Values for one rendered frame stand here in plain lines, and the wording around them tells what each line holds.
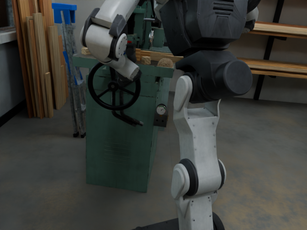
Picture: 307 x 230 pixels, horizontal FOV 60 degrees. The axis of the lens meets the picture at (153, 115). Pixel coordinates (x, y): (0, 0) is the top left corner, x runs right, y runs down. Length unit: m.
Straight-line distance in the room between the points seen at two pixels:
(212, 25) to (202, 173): 0.52
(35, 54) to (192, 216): 2.24
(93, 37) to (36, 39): 2.04
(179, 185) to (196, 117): 0.26
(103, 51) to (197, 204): 0.69
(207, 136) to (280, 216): 1.17
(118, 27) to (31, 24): 2.06
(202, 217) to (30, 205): 1.14
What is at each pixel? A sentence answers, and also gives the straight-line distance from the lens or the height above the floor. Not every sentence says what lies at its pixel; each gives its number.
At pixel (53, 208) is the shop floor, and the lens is 1.87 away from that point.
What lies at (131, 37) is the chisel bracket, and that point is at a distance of 1.68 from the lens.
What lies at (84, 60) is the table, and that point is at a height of 0.88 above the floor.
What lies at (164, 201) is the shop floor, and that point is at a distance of 1.92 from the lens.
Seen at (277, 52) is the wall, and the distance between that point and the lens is 4.44.
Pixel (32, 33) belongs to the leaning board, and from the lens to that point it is 2.85.
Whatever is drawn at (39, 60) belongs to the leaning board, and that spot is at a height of 0.61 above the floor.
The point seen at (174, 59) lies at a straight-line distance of 1.71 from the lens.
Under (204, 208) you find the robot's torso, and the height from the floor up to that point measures 0.49.
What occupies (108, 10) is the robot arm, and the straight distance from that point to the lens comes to 0.87.
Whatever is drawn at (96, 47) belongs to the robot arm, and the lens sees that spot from 0.87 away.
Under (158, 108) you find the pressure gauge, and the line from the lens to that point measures 1.57.
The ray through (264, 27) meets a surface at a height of 1.08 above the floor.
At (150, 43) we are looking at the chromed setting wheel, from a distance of 1.79.
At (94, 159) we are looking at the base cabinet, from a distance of 1.89.
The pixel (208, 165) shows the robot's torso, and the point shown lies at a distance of 1.05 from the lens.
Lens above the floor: 1.23
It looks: 22 degrees down
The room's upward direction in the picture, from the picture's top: 6 degrees clockwise
